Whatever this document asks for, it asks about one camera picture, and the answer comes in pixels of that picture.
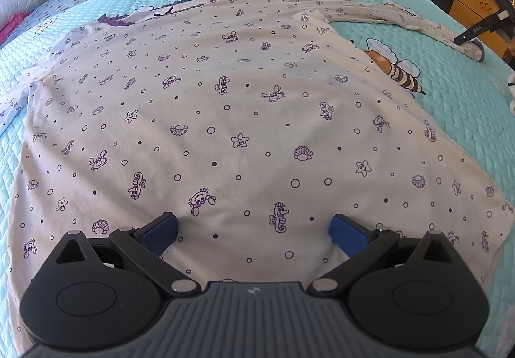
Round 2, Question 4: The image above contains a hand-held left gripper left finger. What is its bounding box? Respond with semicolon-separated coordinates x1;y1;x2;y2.
54;212;204;297

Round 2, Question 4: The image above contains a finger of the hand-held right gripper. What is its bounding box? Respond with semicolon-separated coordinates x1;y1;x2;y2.
453;13;509;46

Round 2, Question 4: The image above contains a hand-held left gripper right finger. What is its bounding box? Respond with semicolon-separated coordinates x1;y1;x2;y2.
307;214;460;297

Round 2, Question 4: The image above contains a cream printed pajama top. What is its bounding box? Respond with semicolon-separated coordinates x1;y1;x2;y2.
0;0;515;358

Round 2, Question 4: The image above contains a wooden cabinet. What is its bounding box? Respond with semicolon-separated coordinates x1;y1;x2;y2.
448;0;515;62

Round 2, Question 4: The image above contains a striped white cloth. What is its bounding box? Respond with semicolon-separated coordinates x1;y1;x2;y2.
506;69;515;116

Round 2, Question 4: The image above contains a bee print quilted bedspread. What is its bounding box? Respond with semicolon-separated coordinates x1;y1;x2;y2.
0;0;515;358

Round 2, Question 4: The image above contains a pink blanket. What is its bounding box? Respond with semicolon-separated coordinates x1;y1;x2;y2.
0;11;25;48

